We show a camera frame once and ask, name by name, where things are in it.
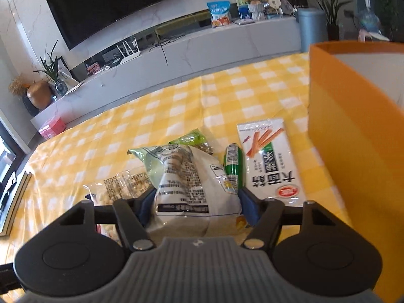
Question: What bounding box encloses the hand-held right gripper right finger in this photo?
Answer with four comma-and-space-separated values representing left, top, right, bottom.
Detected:
240, 188, 340, 250

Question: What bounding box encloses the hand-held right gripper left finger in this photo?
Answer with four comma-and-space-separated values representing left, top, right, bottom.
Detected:
59, 188, 157, 251

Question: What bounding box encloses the clear bag of peanuts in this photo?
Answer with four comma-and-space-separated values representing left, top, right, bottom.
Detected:
83, 170, 151, 210

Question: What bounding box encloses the white stick snack packet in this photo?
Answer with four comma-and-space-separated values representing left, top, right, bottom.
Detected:
237, 118, 305, 200

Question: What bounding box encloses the green tube packet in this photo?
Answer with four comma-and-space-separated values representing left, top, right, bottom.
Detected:
223, 143, 246, 195

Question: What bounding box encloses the white green snack bag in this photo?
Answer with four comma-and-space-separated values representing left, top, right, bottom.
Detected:
127, 143, 243, 239

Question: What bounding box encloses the orange cardboard box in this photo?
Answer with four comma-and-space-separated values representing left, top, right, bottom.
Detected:
308, 40, 404, 303

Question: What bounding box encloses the yellow checked tablecloth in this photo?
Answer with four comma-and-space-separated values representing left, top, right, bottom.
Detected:
0, 52, 354, 259

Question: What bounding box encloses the pink box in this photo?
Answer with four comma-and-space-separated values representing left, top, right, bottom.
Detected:
39, 116, 66, 140

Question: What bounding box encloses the dark wooden board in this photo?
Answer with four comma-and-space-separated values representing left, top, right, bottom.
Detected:
0, 170, 32, 237

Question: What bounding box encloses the glass vase with plant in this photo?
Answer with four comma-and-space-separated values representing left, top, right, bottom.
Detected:
33, 39, 68, 97

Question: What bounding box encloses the white router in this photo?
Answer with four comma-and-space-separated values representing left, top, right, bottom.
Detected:
117, 37, 141, 64

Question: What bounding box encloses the black vase with dried flowers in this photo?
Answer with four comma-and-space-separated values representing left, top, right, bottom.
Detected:
9, 77, 40, 117

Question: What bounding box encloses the golden vase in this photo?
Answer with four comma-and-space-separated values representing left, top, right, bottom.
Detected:
27, 80, 53, 109

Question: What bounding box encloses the white marble TV console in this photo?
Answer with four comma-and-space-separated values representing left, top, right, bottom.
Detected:
30, 15, 302, 131

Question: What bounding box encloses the grey trash can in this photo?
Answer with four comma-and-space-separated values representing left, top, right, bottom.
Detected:
297, 8, 327, 53

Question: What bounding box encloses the blue snack bag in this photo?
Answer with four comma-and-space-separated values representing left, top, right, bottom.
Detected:
207, 1, 232, 28

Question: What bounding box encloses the black television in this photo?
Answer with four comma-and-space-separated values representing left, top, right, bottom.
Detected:
46, 0, 183, 50

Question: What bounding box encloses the long-leaf potted plant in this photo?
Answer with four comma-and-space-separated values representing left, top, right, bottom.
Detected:
297, 0, 354, 41

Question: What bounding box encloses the blue water jug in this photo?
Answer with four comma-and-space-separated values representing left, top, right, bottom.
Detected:
358, 0, 381, 34

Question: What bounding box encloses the green leafy plant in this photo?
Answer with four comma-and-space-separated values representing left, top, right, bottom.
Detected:
369, 0, 401, 35

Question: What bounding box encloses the black cable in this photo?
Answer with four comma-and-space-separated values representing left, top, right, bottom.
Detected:
148, 35, 187, 67

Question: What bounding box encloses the black picture frame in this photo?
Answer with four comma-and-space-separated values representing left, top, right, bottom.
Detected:
56, 56, 79, 84

